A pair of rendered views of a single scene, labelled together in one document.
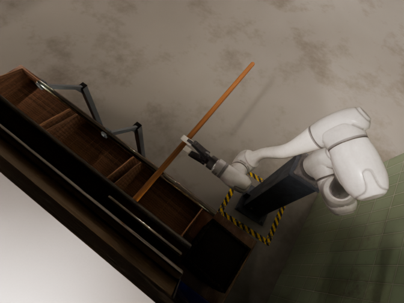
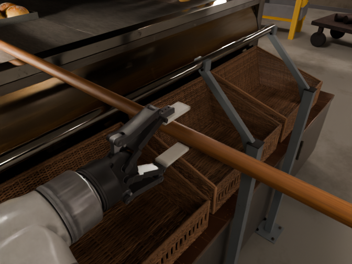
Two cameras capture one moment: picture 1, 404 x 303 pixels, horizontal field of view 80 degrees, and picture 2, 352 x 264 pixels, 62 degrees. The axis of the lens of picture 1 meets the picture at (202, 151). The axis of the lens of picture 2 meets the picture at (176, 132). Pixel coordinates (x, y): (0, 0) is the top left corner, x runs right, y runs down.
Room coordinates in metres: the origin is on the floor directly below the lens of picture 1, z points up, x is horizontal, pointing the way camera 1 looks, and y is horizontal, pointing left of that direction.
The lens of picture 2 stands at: (0.78, -0.31, 1.51)
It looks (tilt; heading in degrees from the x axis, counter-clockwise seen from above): 36 degrees down; 114
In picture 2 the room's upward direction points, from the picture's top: straight up
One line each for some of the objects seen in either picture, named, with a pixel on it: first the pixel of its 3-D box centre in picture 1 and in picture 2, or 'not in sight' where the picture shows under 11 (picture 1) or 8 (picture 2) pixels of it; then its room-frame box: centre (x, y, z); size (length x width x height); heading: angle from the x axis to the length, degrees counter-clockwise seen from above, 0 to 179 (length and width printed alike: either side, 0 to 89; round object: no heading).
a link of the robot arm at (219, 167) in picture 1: (219, 168); (71, 204); (0.53, -0.12, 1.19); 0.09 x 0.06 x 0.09; 164
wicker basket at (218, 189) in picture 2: (83, 154); (208, 133); (0.47, 0.76, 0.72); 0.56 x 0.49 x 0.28; 73
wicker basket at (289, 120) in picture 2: (21, 106); (266, 88); (0.64, 1.34, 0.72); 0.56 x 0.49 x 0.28; 74
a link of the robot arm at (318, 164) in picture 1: (325, 162); not in sight; (0.82, -0.71, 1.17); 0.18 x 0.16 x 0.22; 30
